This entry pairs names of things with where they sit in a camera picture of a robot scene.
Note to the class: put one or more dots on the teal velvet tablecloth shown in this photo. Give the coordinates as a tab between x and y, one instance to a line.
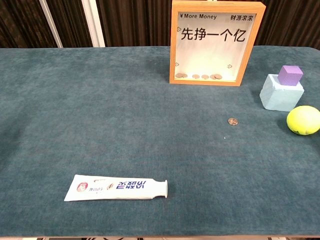
125	112

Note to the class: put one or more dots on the white toothpaste tube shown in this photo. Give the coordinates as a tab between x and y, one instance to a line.
117	188

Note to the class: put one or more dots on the dark brown curtain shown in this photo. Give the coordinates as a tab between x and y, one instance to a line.
137	22

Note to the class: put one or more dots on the wide white pole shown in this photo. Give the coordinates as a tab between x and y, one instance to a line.
93	23

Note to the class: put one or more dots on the light blue foam cube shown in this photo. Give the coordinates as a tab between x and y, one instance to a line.
277	98

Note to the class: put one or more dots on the purple foam cube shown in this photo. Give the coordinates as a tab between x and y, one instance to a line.
290	75

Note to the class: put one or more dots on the yellow-green ball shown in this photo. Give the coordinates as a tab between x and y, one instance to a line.
303	120

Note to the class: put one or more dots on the thin white pole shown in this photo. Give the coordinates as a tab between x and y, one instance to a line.
51	23

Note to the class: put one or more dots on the wooden framed money box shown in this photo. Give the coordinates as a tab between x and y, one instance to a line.
250	50

